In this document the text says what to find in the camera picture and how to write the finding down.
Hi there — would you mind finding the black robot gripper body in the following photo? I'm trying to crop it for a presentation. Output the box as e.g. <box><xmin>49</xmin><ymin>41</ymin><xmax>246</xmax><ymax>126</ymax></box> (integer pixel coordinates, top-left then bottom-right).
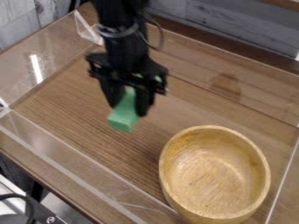
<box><xmin>86</xmin><ymin>31</ymin><xmax>169</xmax><ymax>90</ymax></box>

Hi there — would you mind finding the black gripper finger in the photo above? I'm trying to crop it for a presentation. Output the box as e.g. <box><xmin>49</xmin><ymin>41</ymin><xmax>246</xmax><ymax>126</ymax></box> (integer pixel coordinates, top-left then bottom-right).
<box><xmin>101</xmin><ymin>79</ymin><xmax>126</xmax><ymax>108</ymax></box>
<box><xmin>135</xmin><ymin>87</ymin><xmax>155</xmax><ymax>117</ymax></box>

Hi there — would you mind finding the green rectangular block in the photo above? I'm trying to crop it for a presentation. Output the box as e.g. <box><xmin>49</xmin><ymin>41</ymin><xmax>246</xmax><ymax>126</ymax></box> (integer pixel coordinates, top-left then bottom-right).
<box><xmin>107</xmin><ymin>73</ymin><xmax>165</xmax><ymax>134</ymax></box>

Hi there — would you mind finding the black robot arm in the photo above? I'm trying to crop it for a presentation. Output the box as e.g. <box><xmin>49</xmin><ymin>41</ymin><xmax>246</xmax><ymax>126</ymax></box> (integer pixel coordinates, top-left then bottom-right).
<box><xmin>86</xmin><ymin>0</ymin><xmax>169</xmax><ymax>116</ymax></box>

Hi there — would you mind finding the brown wooden bowl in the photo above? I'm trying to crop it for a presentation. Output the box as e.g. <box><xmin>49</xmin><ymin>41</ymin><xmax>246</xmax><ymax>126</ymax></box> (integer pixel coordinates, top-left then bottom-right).
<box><xmin>159</xmin><ymin>125</ymin><xmax>272</xmax><ymax>224</ymax></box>

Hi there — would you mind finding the clear acrylic corner bracket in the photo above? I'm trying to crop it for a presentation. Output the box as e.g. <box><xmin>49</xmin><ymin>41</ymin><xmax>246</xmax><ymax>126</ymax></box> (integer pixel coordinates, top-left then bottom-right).
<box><xmin>74</xmin><ymin>10</ymin><xmax>105</xmax><ymax>46</ymax></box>

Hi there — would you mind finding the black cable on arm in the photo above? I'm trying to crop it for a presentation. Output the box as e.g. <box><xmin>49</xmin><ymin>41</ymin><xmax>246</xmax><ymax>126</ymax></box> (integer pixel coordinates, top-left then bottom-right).
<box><xmin>137</xmin><ymin>12</ymin><xmax>166</xmax><ymax>52</ymax></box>

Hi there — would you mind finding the clear acrylic tray wall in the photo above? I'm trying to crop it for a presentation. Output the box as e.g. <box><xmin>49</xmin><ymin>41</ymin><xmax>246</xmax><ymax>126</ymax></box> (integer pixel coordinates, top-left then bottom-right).
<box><xmin>0</xmin><ymin>13</ymin><xmax>299</xmax><ymax>224</ymax></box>

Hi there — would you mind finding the black cable bottom left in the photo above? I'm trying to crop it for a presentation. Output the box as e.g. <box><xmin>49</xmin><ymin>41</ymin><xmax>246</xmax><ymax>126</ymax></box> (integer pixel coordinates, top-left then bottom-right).
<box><xmin>0</xmin><ymin>193</ymin><xmax>41</xmax><ymax>224</ymax></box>

